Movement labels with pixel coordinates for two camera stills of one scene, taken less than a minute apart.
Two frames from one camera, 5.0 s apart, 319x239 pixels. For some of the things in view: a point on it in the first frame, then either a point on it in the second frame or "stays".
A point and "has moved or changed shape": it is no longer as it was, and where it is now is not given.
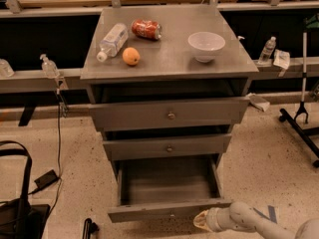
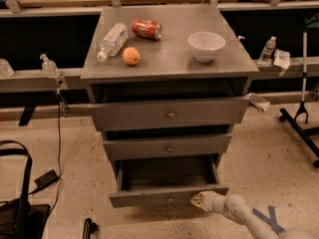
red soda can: (147, 29) stays
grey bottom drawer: (160, 189) has moved or changed shape
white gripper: (213, 216) → (209, 201)
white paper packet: (281, 58) stays
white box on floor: (258, 102) stays
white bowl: (205, 45) stays
